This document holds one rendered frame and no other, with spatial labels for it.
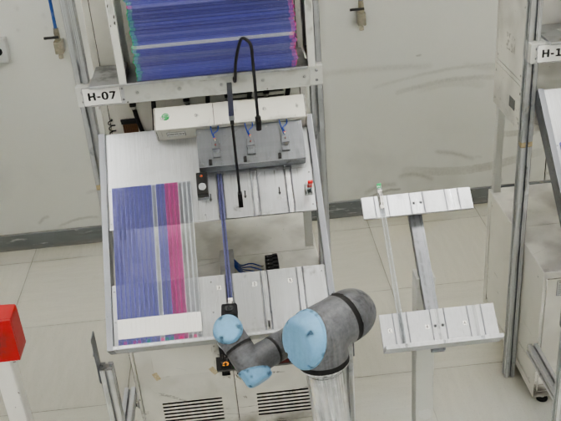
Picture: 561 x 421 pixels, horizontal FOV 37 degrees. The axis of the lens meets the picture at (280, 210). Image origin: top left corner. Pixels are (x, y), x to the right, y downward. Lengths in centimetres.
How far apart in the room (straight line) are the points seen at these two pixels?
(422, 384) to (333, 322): 109
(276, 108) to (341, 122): 169
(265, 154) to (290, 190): 14
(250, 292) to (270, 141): 49
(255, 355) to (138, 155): 89
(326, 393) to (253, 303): 75
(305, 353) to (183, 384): 132
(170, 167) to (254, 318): 57
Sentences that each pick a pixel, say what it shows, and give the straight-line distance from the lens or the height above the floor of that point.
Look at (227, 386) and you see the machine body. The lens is 306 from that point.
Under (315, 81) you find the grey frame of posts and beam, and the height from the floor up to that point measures 132.
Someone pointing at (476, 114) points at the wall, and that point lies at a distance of 452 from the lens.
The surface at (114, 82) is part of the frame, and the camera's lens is 267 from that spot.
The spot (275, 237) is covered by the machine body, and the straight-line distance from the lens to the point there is 321.
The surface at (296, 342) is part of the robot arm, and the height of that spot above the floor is 114.
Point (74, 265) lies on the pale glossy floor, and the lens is 448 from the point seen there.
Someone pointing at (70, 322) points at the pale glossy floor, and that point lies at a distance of 404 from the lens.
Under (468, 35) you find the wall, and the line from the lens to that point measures 436.
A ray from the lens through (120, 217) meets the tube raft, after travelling 267.
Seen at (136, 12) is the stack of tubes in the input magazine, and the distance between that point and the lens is 258.
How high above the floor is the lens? 223
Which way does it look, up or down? 28 degrees down
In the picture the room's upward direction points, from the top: 5 degrees counter-clockwise
